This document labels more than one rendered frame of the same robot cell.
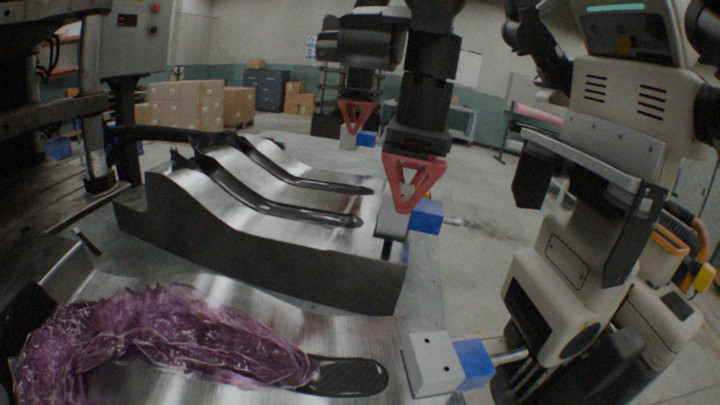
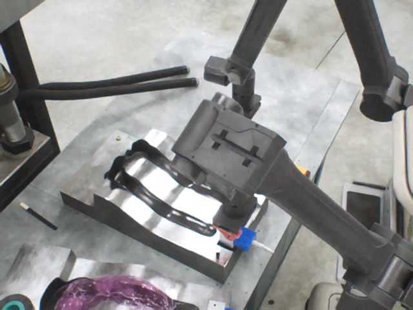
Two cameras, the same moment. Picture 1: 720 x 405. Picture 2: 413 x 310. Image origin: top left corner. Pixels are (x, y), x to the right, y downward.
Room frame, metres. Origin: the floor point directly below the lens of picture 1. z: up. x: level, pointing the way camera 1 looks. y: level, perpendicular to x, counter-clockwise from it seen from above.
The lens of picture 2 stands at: (-0.33, -0.23, 1.96)
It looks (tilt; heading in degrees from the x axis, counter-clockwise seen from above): 48 degrees down; 21
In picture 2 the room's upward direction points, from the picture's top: 1 degrees clockwise
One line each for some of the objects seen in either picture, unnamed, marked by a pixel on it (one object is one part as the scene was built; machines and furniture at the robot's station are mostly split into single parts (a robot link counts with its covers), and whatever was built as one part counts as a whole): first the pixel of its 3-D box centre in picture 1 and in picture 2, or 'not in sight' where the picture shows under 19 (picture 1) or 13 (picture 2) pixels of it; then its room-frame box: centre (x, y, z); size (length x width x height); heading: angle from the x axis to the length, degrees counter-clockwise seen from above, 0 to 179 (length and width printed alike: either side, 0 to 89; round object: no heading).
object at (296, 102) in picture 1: (301, 98); not in sight; (7.04, 1.84, 0.42); 0.86 x 0.33 x 0.83; 79
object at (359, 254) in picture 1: (256, 194); (164, 191); (0.40, 0.17, 0.87); 0.50 x 0.26 x 0.14; 83
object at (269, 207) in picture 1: (261, 169); (166, 185); (0.38, 0.16, 0.92); 0.35 x 0.16 x 0.09; 83
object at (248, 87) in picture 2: not in sight; (241, 79); (0.61, 0.04, 1.12); 0.07 x 0.06 x 0.07; 86
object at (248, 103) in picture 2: (360, 79); (242, 98); (0.61, 0.04, 1.06); 0.10 x 0.07 x 0.07; 172
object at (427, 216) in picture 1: (432, 216); (248, 240); (0.31, -0.09, 0.92); 0.13 x 0.05 x 0.05; 81
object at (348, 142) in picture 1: (371, 139); not in sight; (0.61, 0.00, 0.94); 0.13 x 0.05 x 0.05; 82
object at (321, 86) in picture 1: (356, 80); not in sight; (5.11, 0.38, 1.03); 1.54 x 0.94 x 2.06; 169
